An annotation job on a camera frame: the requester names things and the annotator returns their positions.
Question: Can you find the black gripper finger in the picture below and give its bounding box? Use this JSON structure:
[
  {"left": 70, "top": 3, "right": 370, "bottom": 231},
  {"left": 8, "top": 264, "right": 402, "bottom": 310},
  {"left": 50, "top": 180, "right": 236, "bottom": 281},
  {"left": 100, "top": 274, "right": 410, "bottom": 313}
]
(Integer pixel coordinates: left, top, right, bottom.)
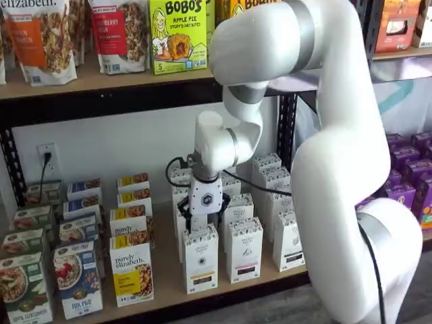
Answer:
[
  {"left": 219, "top": 194, "right": 232, "bottom": 226},
  {"left": 175, "top": 198, "right": 194, "bottom": 235}
]

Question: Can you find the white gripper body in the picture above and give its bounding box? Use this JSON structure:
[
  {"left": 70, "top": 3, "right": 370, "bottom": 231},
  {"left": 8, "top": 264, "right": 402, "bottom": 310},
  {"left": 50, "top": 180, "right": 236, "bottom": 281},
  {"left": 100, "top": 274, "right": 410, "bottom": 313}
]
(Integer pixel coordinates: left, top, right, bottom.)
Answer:
[{"left": 188, "top": 175, "right": 225, "bottom": 217}]

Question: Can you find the white tea box yellow strip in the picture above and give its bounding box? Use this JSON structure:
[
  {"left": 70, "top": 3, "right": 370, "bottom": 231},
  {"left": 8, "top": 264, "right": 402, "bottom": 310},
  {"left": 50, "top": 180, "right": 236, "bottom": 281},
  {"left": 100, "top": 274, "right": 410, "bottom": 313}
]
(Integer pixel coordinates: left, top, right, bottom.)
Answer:
[
  {"left": 169, "top": 164, "right": 194, "bottom": 187},
  {"left": 171, "top": 183, "right": 192, "bottom": 207},
  {"left": 182, "top": 223, "right": 219, "bottom": 295},
  {"left": 173, "top": 198, "right": 190, "bottom": 264}
]

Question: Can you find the white tea box pink strip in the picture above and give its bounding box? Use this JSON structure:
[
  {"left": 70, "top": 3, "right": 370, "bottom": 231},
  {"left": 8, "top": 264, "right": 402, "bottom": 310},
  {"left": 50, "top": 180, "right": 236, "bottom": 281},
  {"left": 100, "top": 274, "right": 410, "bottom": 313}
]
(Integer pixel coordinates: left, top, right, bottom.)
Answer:
[
  {"left": 220, "top": 173, "right": 242, "bottom": 204},
  {"left": 225, "top": 217, "right": 264, "bottom": 284},
  {"left": 223, "top": 192, "right": 254, "bottom": 237}
]

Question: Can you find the white yellow granola box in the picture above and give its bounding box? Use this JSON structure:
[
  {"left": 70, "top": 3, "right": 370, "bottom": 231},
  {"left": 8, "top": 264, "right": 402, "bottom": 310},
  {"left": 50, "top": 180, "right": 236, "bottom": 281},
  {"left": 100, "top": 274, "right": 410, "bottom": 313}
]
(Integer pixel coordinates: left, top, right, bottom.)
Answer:
[
  {"left": 109, "top": 234, "right": 155, "bottom": 308},
  {"left": 117, "top": 188, "right": 153, "bottom": 217},
  {"left": 117, "top": 172, "right": 151, "bottom": 195},
  {"left": 109, "top": 206, "right": 156, "bottom": 249}
]

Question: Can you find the white tea box black strip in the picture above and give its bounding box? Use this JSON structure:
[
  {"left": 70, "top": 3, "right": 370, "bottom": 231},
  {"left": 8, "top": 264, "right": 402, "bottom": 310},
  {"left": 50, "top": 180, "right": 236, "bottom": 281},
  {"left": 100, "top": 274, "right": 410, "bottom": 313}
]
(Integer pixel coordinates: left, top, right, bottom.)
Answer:
[
  {"left": 259, "top": 165, "right": 293, "bottom": 217},
  {"left": 252, "top": 152, "right": 283, "bottom": 203},
  {"left": 266, "top": 184, "right": 298, "bottom": 246},
  {"left": 272, "top": 206, "right": 306, "bottom": 273}
]

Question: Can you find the brown wooden shelf board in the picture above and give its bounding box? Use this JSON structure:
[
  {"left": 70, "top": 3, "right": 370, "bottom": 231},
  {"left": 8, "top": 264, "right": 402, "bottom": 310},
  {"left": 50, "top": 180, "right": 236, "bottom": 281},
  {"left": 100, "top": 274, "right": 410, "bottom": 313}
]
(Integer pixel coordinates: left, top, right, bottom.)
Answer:
[
  {"left": 0, "top": 63, "right": 224, "bottom": 101},
  {"left": 372, "top": 45, "right": 432, "bottom": 62},
  {"left": 50, "top": 198, "right": 311, "bottom": 321}
]

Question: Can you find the blue flax cereal box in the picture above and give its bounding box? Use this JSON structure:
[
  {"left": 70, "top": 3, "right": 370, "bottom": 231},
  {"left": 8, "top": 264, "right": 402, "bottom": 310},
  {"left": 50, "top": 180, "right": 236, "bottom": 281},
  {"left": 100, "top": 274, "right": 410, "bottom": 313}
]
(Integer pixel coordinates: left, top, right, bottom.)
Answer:
[
  {"left": 53, "top": 241, "right": 104, "bottom": 320},
  {"left": 62, "top": 195, "right": 102, "bottom": 220},
  {"left": 59, "top": 212, "right": 101, "bottom": 246},
  {"left": 66, "top": 178, "right": 103, "bottom": 202}
]

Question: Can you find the green cereal box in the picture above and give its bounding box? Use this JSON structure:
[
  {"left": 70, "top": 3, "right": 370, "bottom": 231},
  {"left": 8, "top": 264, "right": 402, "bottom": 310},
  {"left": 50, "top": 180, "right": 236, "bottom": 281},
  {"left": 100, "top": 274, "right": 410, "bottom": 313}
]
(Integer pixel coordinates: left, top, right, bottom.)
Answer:
[
  {"left": 25, "top": 181, "right": 63, "bottom": 207},
  {"left": 0, "top": 228, "right": 45, "bottom": 261},
  {"left": 13, "top": 205, "right": 54, "bottom": 232},
  {"left": 0, "top": 252, "right": 55, "bottom": 324}
]

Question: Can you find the green Bobo's apple pie box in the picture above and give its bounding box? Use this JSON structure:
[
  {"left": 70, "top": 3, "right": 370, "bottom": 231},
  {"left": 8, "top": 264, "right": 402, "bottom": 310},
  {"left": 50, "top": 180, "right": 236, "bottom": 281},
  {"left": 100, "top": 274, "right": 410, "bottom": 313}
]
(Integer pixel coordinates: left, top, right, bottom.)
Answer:
[
  {"left": 205, "top": 0, "right": 217, "bottom": 38},
  {"left": 148, "top": 0, "right": 209, "bottom": 76}
]

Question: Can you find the yellow Bobo's peanut butter box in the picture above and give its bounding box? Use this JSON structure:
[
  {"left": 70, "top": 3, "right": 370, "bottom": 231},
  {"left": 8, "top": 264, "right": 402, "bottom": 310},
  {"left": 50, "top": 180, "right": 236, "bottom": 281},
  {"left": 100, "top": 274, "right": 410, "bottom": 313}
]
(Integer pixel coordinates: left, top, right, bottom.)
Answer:
[{"left": 229, "top": 0, "right": 286, "bottom": 25}]

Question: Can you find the orange snack box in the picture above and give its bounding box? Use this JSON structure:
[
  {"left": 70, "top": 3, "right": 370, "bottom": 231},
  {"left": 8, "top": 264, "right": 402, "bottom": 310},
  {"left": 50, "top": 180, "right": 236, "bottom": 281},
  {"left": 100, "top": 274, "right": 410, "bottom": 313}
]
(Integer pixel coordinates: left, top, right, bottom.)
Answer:
[{"left": 374, "top": 0, "right": 423, "bottom": 54}]

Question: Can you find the white snack box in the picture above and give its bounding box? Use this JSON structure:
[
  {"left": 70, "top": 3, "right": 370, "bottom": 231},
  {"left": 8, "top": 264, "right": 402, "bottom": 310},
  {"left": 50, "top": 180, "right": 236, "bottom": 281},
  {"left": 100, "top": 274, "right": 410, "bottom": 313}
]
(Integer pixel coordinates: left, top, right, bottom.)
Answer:
[{"left": 413, "top": 0, "right": 432, "bottom": 49}]

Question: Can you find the red label granola bag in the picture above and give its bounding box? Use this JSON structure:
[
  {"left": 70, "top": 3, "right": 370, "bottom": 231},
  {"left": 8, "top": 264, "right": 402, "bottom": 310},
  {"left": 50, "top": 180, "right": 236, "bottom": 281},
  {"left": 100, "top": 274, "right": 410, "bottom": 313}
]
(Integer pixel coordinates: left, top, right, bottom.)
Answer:
[{"left": 88, "top": 0, "right": 150, "bottom": 75}]

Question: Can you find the translucent plastic sheet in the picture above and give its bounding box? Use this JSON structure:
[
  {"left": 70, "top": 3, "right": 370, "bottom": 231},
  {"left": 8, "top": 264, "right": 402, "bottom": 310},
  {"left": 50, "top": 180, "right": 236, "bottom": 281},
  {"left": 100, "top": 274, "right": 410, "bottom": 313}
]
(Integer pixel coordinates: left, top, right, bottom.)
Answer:
[{"left": 266, "top": 55, "right": 432, "bottom": 136}]

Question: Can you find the white granola bag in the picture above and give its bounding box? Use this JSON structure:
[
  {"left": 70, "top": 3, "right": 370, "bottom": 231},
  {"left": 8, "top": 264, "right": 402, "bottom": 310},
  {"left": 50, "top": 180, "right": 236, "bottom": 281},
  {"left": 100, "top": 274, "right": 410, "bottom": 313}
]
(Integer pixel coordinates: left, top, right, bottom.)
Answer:
[
  {"left": 0, "top": 0, "right": 8, "bottom": 86},
  {"left": 67, "top": 0, "right": 95, "bottom": 67}
]

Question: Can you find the orange label granola bag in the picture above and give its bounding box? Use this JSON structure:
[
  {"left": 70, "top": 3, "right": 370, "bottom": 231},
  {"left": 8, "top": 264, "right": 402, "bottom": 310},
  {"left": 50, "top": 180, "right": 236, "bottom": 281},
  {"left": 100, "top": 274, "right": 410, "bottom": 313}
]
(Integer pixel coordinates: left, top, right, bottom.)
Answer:
[{"left": 3, "top": 0, "right": 78, "bottom": 87}]

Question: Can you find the black metal shelf rack frame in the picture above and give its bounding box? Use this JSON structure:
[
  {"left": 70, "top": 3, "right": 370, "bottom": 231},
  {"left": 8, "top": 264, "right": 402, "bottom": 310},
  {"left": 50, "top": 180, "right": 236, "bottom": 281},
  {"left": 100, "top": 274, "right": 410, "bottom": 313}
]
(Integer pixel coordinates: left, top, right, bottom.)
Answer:
[{"left": 0, "top": 0, "right": 384, "bottom": 324}]

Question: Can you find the white wall outlet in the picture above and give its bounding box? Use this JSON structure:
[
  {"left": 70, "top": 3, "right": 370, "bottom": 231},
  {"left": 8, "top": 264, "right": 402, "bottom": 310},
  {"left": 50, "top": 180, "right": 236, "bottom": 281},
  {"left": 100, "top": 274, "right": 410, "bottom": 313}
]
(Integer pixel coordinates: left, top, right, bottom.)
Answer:
[{"left": 36, "top": 142, "right": 58, "bottom": 182}]

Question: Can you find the black power plug cable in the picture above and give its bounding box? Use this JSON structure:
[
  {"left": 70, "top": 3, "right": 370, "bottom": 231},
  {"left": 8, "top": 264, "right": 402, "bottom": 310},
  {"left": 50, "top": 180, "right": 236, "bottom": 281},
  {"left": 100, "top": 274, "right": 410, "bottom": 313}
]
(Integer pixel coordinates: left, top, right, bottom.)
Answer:
[{"left": 39, "top": 151, "right": 54, "bottom": 207}]

